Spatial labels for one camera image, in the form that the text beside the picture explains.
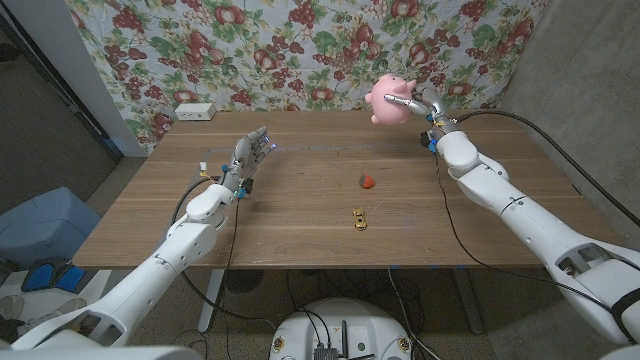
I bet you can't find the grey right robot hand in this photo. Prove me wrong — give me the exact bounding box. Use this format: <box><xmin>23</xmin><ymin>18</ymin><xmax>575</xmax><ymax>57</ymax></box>
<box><xmin>383</xmin><ymin>87</ymin><xmax>459</xmax><ymax>134</ymax></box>

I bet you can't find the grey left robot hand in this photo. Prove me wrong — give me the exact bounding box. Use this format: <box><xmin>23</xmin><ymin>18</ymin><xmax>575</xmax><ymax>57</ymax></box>
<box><xmin>221</xmin><ymin>125</ymin><xmax>277</xmax><ymax>191</ymax></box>

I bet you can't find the pink plastic piggy bank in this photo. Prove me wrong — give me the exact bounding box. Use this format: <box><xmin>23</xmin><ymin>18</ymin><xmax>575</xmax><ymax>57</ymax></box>
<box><xmin>364</xmin><ymin>73</ymin><xmax>418</xmax><ymax>126</ymax></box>

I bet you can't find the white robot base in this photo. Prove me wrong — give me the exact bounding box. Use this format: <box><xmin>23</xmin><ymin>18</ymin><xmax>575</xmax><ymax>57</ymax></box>
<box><xmin>268</xmin><ymin>298</ymin><xmax>415</xmax><ymax>360</ymax></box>

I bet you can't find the white power strip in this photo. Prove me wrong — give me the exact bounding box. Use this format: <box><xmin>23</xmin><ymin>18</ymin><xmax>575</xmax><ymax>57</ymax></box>
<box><xmin>174</xmin><ymin>102</ymin><xmax>217</xmax><ymax>122</ymax></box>

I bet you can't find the floral fruit print backdrop cloth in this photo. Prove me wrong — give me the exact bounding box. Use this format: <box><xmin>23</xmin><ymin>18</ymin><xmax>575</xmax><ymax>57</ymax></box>
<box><xmin>64</xmin><ymin>0</ymin><xmax>549</xmax><ymax>154</ymax></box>

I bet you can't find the round black floor fan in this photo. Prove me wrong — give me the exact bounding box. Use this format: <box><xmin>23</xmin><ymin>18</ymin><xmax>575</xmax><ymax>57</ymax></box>
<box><xmin>224</xmin><ymin>268</ymin><xmax>265</xmax><ymax>294</ymax></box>

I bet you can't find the white table leg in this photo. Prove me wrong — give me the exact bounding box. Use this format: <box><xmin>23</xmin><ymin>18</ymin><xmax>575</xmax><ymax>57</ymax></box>
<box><xmin>197</xmin><ymin>268</ymin><xmax>226</xmax><ymax>334</ymax></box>

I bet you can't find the grey table leg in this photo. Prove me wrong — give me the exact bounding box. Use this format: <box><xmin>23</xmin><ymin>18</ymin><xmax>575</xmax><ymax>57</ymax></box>
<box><xmin>452</xmin><ymin>267</ymin><xmax>485</xmax><ymax>335</ymax></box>

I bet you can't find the blue plastic bin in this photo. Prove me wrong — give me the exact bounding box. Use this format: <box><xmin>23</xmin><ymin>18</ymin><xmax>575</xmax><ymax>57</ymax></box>
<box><xmin>0</xmin><ymin>186</ymin><xmax>103</xmax><ymax>271</ymax></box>

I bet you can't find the blue foot pedal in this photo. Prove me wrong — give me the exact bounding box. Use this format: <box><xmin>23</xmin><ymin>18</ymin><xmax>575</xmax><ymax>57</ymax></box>
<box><xmin>22</xmin><ymin>262</ymin><xmax>55</xmax><ymax>293</ymax></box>
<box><xmin>54</xmin><ymin>264</ymin><xmax>86</xmax><ymax>294</ymax></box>

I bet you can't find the white sneaker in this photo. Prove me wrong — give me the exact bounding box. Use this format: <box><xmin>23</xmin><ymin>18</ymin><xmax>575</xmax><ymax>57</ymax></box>
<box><xmin>22</xmin><ymin>298</ymin><xmax>87</xmax><ymax>331</ymax></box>

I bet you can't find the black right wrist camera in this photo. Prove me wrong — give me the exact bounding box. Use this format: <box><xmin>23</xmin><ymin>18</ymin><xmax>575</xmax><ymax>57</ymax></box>
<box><xmin>419</xmin><ymin>130</ymin><xmax>439</xmax><ymax>154</ymax></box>

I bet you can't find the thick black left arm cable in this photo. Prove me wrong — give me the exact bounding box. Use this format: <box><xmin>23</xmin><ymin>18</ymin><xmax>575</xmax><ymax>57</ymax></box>
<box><xmin>169</xmin><ymin>176</ymin><xmax>277</xmax><ymax>332</ymax></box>

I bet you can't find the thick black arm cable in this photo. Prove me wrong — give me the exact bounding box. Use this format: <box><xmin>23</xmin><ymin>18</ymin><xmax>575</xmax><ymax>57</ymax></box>
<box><xmin>452</xmin><ymin>110</ymin><xmax>640</xmax><ymax>229</ymax></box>
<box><xmin>169</xmin><ymin>176</ymin><xmax>277</xmax><ymax>332</ymax></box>

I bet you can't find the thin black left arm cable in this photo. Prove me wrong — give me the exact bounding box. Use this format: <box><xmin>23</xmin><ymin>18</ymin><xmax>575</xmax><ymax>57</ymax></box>
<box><xmin>219</xmin><ymin>197</ymin><xmax>242</xmax><ymax>360</ymax></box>

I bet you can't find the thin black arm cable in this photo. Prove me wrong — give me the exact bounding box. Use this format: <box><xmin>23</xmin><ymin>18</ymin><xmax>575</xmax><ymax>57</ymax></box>
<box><xmin>219</xmin><ymin>197</ymin><xmax>242</xmax><ymax>360</ymax></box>
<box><xmin>434</xmin><ymin>152</ymin><xmax>619</xmax><ymax>314</ymax></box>

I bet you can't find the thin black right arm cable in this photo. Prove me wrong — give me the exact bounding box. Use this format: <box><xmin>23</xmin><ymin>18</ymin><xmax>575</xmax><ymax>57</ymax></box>
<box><xmin>434</xmin><ymin>152</ymin><xmax>619</xmax><ymax>314</ymax></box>

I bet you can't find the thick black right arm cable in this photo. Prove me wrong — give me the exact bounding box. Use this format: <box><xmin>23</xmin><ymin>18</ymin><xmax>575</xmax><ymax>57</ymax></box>
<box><xmin>452</xmin><ymin>110</ymin><xmax>640</xmax><ymax>229</ymax></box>

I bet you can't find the black floor cable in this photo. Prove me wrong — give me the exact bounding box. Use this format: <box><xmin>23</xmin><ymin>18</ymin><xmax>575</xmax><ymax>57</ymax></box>
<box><xmin>285</xmin><ymin>269</ymin><xmax>332</xmax><ymax>349</ymax></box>

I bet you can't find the grey floor cable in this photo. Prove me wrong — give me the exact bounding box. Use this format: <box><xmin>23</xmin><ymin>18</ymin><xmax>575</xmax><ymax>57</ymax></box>
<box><xmin>387</xmin><ymin>267</ymin><xmax>442</xmax><ymax>360</ymax></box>

